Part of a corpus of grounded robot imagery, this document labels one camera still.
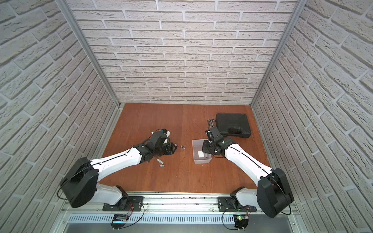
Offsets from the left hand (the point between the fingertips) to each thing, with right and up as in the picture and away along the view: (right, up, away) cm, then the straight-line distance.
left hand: (178, 146), depth 85 cm
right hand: (+17, -1, 0) cm, 17 cm away
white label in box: (+14, -7, +8) cm, 18 cm away
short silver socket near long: (-10, -12, +1) cm, 15 cm away
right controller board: (+33, -35, -14) cm, 50 cm away
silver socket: (+1, -2, +10) cm, 10 cm away
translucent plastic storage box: (+12, 0, +7) cm, 14 cm away
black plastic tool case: (+38, +12, +16) cm, 43 cm away
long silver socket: (-11, -10, +3) cm, 15 cm away
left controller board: (-28, -35, -14) cm, 47 cm away
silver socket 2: (+3, -2, +8) cm, 9 cm away
